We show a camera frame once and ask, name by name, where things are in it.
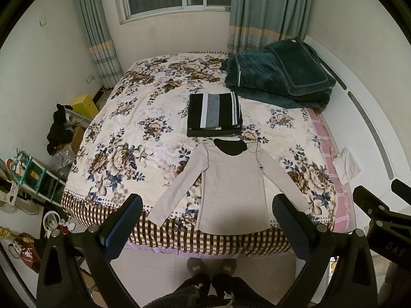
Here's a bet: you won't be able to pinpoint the beige long-sleeve shirt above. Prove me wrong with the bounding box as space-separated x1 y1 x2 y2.
148 139 308 236

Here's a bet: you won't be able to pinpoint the green curtain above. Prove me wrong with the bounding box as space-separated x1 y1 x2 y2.
75 0 123 89
227 0 313 54

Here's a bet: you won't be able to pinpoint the black clothes on rack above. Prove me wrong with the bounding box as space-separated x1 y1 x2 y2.
47 104 74 156

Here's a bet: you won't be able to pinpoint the red bag on floor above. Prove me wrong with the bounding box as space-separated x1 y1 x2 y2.
13 233 41 274

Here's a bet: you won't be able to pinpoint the pink plaid bed sheet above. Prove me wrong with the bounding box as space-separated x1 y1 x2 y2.
306 109 356 233

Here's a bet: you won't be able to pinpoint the teal shelf rack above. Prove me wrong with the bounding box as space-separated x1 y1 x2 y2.
6 150 66 207

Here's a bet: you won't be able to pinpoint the grey slipper foot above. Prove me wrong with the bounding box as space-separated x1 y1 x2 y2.
186 257 207 277
217 259 237 276

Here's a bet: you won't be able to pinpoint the clear plastic bag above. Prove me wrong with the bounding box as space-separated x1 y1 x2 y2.
49 144 77 181

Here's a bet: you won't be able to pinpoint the dark green folded blanket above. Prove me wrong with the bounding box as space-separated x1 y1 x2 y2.
221 37 336 110

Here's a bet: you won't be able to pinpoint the folded black striped clothes stack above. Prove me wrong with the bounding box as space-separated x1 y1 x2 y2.
187 92 243 137

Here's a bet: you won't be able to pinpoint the right grey slipper foot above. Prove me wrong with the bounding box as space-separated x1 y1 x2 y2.
217 259 237 276

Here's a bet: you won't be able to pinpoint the white bed headboard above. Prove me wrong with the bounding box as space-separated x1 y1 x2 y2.
304 36 410 215

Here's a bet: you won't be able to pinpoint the white clothes rack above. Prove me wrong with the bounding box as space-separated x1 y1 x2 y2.
65 109 92 129

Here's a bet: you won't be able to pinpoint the left grey slipper foot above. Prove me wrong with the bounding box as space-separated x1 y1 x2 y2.
186 257 207 277

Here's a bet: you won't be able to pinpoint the right green curtain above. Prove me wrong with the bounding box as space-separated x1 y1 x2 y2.
227 0 313 54

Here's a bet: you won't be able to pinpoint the white cloth on bed edge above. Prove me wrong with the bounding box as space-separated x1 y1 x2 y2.
332 147 361 185

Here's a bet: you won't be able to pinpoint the left green curtain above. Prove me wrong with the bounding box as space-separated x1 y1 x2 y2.
75 0 123 89

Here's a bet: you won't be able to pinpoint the yellow box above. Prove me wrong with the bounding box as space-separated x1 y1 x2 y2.
70 94 99 120

